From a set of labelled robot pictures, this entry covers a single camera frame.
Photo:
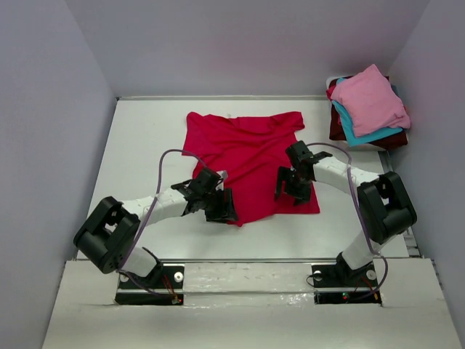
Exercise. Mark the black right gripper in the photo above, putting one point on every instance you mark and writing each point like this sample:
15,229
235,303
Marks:
301,196

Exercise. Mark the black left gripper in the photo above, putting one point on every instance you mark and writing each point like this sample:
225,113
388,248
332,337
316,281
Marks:
225,210

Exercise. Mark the red t shirt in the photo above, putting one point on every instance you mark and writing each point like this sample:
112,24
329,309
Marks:
331,85
250,149

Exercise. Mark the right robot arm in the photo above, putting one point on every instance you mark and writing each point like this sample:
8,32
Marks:
381,202

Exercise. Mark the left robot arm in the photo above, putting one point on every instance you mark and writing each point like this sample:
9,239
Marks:
108,237

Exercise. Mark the dark maroon folded t shirt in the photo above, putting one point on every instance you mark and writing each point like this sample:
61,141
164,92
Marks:
378,140

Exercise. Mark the teal folded t shirt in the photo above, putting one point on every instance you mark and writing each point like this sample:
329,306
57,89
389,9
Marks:
340,130

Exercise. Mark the red folded t shirt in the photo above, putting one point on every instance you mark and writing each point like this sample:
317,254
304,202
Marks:
331,85

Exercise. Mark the pink folded t shirt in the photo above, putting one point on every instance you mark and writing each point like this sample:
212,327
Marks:
371,104

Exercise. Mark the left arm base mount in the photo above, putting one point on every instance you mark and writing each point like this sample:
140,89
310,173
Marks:
165,290

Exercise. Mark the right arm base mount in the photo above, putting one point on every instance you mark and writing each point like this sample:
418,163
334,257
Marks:
330,289

